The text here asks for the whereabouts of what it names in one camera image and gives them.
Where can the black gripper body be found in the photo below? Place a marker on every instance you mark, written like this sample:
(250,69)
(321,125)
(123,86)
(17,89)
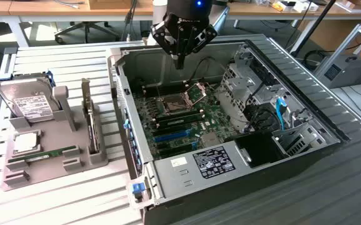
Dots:
(187,14)

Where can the Nvidia graphics card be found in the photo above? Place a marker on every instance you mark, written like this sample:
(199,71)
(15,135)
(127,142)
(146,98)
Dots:
(91,117)

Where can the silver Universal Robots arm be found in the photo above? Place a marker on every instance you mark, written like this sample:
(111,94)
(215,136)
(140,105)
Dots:
(159,14)

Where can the brown cardboard box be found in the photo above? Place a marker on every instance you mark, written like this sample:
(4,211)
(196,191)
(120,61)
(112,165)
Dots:
(111,4)

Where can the silver CPU socket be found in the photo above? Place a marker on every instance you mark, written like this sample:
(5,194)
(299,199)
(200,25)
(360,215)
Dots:
(196,93)

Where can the perforated metal disk bay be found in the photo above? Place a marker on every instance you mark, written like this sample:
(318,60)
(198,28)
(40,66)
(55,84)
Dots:
(239,89)

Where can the black office chair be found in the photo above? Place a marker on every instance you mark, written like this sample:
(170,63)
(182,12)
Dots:
(86,30)

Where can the yellow and black box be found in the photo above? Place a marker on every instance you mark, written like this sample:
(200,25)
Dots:
(279,6)

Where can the black labelled RAM stick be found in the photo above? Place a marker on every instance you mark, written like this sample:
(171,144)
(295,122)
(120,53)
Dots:
(176,121)

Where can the green motherboard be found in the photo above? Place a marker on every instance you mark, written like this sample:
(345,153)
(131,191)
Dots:
(211,119)

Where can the black stand pole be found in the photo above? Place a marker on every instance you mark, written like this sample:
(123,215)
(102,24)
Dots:
(315,23)

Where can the wooden desk with cardboard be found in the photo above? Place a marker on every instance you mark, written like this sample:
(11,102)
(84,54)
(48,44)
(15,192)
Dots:
(41,10)

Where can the silver chipset heatsink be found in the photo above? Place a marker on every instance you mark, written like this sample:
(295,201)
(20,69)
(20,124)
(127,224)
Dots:
(211,140)

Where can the wooden desk with small boxes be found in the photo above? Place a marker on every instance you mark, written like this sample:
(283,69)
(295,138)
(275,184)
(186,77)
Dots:
(340,12)

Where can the silver hard disk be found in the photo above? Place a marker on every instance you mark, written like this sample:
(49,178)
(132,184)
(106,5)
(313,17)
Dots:
(27,93)

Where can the grey equipment box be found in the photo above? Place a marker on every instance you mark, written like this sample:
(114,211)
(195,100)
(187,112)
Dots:
(352,70)

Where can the black plastic shroud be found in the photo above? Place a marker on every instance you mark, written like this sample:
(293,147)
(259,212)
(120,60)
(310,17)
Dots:
(258,150)

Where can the slanted silver disk bay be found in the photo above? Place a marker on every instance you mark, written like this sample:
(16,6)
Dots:
(298,140)

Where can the silver power supply unit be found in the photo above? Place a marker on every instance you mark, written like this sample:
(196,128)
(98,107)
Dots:
(179,180)

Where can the green RAM stick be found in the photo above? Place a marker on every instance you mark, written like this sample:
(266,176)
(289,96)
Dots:
(51,153)

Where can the silver CPU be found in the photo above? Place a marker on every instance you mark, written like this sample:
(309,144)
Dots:
(25,141)

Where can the blue case latch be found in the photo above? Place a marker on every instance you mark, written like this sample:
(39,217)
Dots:
(136,188)

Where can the grey parts rack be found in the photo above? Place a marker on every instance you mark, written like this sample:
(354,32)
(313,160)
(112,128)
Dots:
(55,168)

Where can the open black PC case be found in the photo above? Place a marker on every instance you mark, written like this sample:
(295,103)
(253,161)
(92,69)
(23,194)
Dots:
(293,178)

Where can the aluminium profile frame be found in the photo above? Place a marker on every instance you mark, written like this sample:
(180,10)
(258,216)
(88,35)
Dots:
(354,32)

